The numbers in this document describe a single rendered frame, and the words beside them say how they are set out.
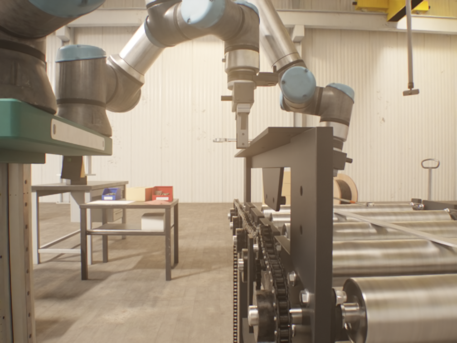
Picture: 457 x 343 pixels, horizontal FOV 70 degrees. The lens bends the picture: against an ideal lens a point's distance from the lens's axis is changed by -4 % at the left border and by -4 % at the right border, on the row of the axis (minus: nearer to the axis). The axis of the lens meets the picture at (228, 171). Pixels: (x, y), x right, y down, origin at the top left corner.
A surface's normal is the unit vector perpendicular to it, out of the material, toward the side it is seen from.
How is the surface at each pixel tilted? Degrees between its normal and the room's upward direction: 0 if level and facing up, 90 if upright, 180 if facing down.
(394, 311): 65
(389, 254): 53
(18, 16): 161
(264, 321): 79
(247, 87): 90
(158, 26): 112
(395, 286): 25
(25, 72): 70
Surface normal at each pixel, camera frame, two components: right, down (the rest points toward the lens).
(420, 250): 0.02, -0.66
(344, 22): 0.03, 0.00
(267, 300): 0.02, -0.83
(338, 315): 0.17, -0.33
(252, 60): 0.52, 0.01
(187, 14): -0.53, 0.00
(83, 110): 0.44, -0.33
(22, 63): 0.82, -0.34
